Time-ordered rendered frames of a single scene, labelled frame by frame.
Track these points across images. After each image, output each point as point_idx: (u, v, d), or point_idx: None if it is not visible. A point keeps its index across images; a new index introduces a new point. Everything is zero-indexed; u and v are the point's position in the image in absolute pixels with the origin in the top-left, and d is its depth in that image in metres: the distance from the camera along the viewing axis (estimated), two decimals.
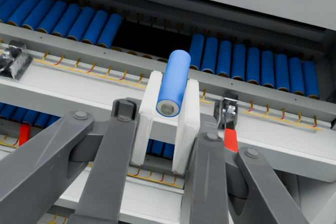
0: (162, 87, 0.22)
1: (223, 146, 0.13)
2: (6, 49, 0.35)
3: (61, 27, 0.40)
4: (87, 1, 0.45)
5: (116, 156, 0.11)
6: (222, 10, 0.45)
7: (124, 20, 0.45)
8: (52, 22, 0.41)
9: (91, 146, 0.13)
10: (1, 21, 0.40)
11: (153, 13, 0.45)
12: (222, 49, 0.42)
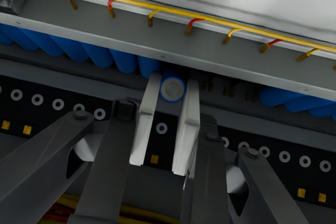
0: None
1: (223, 146, 0.13)
2: None
3: None
4: None
5: (116, 156, 0.11)
6: (99, 94, 0.29)
7: (255, 88, 0.26)
8: None
9: (91, 146, 0.13)
10: None
11: (205, 97, 0.27)
12: (77, 54, 0.23)
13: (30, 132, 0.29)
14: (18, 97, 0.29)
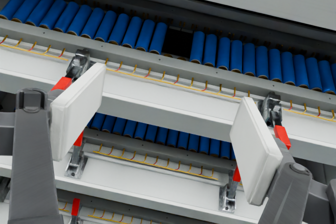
0: (218, 59, 0.45)
1: (310, 180, 0.12)
2: (76, 58, 0.39)
3: (116, 36, 0.44)
4: (134, 11, 0.49)
5: (36, 150, 0.10)
6: (257, 18, 0.49)
7: (168, 28, 0.49)
8: (107, 31, 0.45)
9: None
10: (61, 31, 0.44)
11: (195, 21, 0.49)
12: (260, 54, 0.47)
13: None
14: None
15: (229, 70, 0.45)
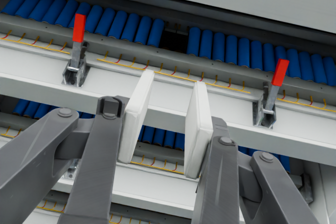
0: (213, 54, 0.47)
1: (237, 150, 0.13)
2: None
3: (115, 32, 0.46)
4: (130, 14, 0.50)
5: (103, 154, 0.11)
6: (251, 20, 0.50)
7: (164, 30, 0.50)
8: (106, 28, 0.47)
9: (75, 143, 0.13)
10: None
11: (190, 23, 0.50)
12: (254, 48, 0.48)
13: None
14: None
15: None
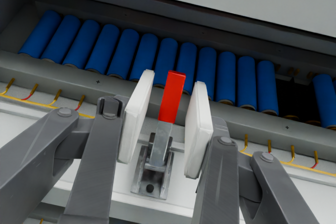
0: None
1: (237, 150, 0.13)
2: None
3: (208, 88, 0.28)
4: (221, 52, 0.31)
5: (103, 154, 0.11)
6: None
7: None
8: (192, 78, 0.28)
9: (75, 143, 0.13)
10: (120, 79, 0.27)
11: (316, 68, 0.31)
12: None
13: None
14: None
15: None
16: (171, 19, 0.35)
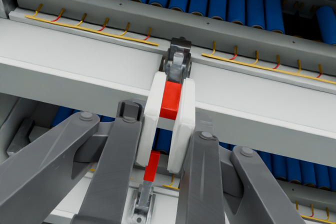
0: None
1: (218, 144, 0.13)
2: (177, 51, 0.24)
3: (221, 11, 0.30)
4: None
5: (121, 157, 0.11)
6: None
7: None
8: (205, 5, 0.31)
9: (97, 147, 0.13)
10: None
11: (319, 1, 0.34)
12: None
13: None
14: None
15: None
16: None
